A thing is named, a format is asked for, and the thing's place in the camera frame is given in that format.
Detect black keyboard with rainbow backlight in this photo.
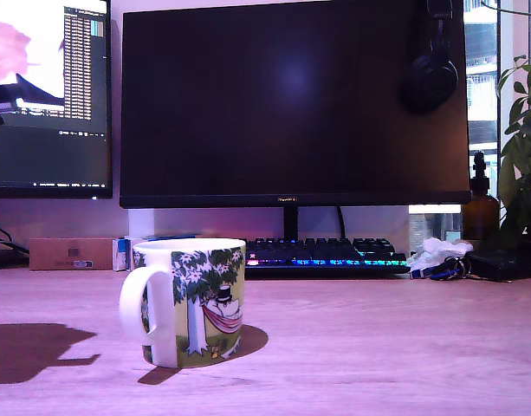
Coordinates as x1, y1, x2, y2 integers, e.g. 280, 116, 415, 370
243, 236, 411, 279

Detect small white and blue box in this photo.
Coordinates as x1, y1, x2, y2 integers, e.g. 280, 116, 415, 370
126, 233, 201, 244
112, 237, 133, 272

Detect large black dark monitor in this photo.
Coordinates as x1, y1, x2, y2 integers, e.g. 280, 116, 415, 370
118, 0, 472, 242

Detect white mug with cartoon print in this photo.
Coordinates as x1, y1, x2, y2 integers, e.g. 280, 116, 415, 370
118, 237, 248, 369

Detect crumpled white tissue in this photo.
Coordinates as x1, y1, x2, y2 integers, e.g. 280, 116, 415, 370
406, 237, 475, 268

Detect black headphones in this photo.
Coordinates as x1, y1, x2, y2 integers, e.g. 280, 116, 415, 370
398, 0, 460, 116

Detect amber glass pump bottle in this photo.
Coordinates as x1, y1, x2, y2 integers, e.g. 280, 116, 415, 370
461, 150, 501, 242

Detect black monitor with lit screen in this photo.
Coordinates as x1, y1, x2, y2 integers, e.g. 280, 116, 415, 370
0, 0, 113, 200

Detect brown cardboard box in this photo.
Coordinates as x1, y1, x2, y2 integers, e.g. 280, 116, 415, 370
29, 237, 114, 272

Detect green houseplant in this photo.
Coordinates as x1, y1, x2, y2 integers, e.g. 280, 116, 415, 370
495, 54, 531, 250

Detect white upright post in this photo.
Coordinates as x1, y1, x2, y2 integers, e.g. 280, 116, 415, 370
126, 207, 156, 239

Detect keyring with blue strap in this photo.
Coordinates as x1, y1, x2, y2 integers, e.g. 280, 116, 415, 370
408, 255, 473, 282

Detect black window frame bar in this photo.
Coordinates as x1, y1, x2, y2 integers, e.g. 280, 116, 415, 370
495, 0, 503, 157

